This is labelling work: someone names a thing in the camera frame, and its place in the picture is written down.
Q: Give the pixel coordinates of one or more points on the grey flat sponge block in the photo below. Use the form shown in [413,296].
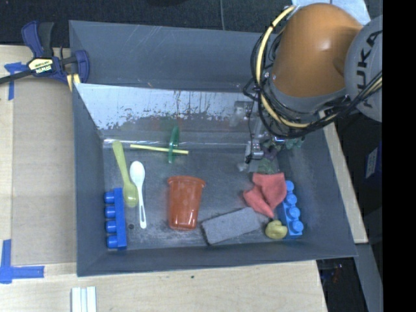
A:
[232,226]

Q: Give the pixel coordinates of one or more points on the yellow drinking straw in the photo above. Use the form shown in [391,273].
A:
[146,147]

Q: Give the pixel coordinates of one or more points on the pale wood flat board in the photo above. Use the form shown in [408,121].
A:
[42,174]

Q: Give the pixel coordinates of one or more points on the green plastic lid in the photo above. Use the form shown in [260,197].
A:
[174,141]

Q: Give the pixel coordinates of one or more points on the grey metal bin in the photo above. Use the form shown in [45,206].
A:
[208,60]

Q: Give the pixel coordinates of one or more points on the orange plastic cup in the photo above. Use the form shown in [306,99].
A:
[185,203]

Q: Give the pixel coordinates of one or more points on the blue toy building brick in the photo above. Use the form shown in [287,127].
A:
[119,219]
[292,213]

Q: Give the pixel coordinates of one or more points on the red cloth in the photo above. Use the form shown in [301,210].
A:
[268,190]

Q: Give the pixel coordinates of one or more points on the white plastic spoon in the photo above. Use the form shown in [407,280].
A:
[137,174]

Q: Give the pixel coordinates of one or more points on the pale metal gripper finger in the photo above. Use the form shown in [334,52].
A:
[243,166]

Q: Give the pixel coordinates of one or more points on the yellow toy duck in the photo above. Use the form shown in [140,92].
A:
[274,230]

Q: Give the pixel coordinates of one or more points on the yellow-green plastic spoon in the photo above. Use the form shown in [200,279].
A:
[123,167]

